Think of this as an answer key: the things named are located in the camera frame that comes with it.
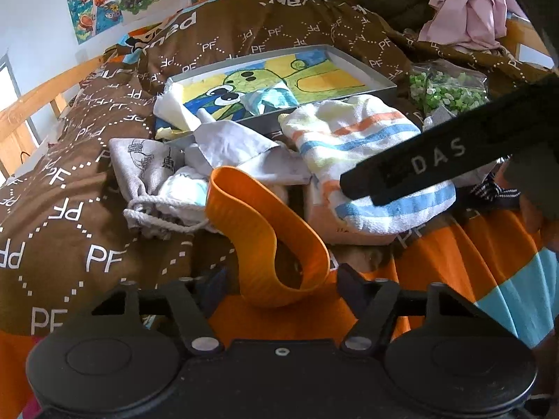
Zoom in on grey drawstring bag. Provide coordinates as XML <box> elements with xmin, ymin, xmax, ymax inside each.
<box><xmin>108</xmin><ymin>137</ymin><xmax>219</xmax><ymax>241</ymax></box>

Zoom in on pink garment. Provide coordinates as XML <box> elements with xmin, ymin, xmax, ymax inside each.
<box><xmin>417</xmin><ymin>0</ymin><xmax>525</xmax><ymax>55</ymax></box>

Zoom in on striped towel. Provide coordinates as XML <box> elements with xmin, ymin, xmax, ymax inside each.
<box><xmin>279</xmin><ymin>94</ymin><xmax>457</xmax><ymax>245</ymax></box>

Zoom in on brown printed blanket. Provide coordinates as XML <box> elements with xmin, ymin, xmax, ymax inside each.
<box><xmin>0</xmin><ymin>0</ymin><xmax>559</xmax><ymax>419</ymax></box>

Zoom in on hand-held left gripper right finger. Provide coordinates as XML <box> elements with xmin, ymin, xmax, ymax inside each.
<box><xmin>337</xmin><ymin>264</ymin><xmax>481</xmax><ymax>352</ymax></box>

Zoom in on orange-haired figure wall poster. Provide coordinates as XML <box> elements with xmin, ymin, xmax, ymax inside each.
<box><xmin>65</xmin><ymin>0</ymin><xmax>121</xmax><ymax>45</ymax></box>

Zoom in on navy striped cloth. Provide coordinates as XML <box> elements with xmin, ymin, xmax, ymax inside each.
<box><xmin>467</xmin><ymin>175</ymin><xmax>522</xmax><ymax>204</ymax></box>

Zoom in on white and blue cloth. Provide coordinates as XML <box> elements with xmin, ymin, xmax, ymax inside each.
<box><xmin>157</xmin><ymin>168</ymin><xmax>210</xmax><ymax>228</ymax></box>

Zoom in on wooden bed rail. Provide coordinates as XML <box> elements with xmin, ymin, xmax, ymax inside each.
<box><xmin>0</xmin><ymin>52</ymin><xmax>110</xmax><ymax>175</ymax></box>

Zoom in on person's right hand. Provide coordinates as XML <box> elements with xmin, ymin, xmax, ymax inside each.
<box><xmin>498</xmin><ymin>148</ymin><xmax>559</xmax><ymax>253</ymax></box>

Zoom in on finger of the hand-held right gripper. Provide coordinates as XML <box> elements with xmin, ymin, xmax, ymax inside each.
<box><xmin>340</xmin><ymin>95</ymin><xmax>516</xmax><ymax>207</ymax></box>

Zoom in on grey tray with painted bottom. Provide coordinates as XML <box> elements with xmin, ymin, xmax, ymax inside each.
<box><xmin>168</xmin><ymin>44</ymin><xmax>398</xmax><ymax>140</ymax></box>

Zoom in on orange plastic cup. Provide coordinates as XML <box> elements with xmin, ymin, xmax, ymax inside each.
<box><xmin>205</xmin><ymin>166</ymin><xmax>331</xmax><ymax>308</ymax></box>

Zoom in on wooden board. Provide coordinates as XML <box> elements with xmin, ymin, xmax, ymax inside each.
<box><xmin>502</xmin><ymin>15</ymin><xmax>556</xmax><ymax>68</ymax></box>

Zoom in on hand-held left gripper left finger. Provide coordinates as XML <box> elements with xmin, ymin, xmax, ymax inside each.
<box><xmin>89</xmin><ymin>266</ymin><xmax>228</xmax><ymax>355</ymax></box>

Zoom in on grey cloth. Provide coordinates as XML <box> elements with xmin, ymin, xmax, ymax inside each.
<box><xmin>183</xmin><ymin>120</ymin><xmax>313</xmax><ymax>186</ymax></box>

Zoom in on white and yellow cloth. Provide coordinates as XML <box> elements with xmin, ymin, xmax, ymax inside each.
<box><xmin>153</xmin><ymin>83</ymin><xmax>202</xmax><ymax>140</ymax></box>

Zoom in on bag of green pieces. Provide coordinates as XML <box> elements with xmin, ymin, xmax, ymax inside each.
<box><xmin>408</xmin><ymin>63</ymin><xmax>490</xmax><ymax>118</ymax></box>

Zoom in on clear plastic packet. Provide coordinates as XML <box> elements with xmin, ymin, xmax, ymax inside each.
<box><xmin>244</xmin><ymin>86</ymin><xmax>300</xmax><ymax>112</ymax></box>

